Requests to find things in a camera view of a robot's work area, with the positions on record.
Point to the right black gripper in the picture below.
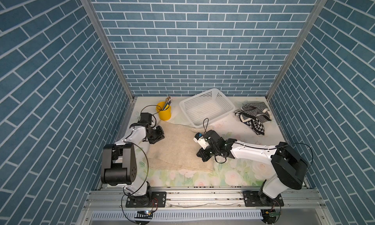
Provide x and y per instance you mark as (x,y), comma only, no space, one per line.
(202,154)

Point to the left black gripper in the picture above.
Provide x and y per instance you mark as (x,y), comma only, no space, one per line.
(160,135)

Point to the beige knitted scarf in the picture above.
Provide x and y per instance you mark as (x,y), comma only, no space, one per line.
(178,150)

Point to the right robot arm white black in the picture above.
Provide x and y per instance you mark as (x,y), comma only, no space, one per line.
(289,167)

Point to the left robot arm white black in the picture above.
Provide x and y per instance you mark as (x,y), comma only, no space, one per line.
(119,165)

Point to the white plastic mesh basket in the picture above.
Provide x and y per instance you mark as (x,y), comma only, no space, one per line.
(211,104)

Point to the yellow cup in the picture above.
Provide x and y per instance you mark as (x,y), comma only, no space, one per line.
(164,111)

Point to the floral table mat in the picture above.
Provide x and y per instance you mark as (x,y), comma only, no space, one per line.
(227,172)

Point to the black white patterned cloth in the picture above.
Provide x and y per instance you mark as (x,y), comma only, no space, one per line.
(254,115)

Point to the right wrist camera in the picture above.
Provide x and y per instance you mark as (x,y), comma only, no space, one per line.
(199,138)

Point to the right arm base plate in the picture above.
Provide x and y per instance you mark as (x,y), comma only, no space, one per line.
(256,199)

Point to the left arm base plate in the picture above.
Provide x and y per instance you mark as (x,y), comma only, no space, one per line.
(157,199)

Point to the aluminium front rail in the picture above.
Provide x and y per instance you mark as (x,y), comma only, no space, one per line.
(109,198)

